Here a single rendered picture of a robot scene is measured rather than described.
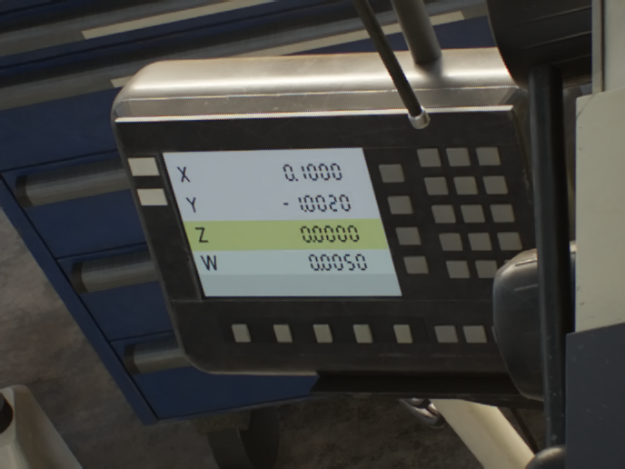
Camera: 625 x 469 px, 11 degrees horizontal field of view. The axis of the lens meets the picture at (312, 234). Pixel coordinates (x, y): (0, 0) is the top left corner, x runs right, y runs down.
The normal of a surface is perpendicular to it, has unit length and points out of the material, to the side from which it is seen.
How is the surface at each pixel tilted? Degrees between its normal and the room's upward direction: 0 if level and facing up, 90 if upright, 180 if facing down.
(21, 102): 90
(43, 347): 0
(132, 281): 90
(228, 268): 71
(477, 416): 50
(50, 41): 90
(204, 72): 19
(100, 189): 90
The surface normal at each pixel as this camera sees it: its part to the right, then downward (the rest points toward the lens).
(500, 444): 0.12, -0.08
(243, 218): -0.40, 0.51
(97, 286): -0.11, 0.75
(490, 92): -0.43, -0.43
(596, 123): -0.36, -0.65
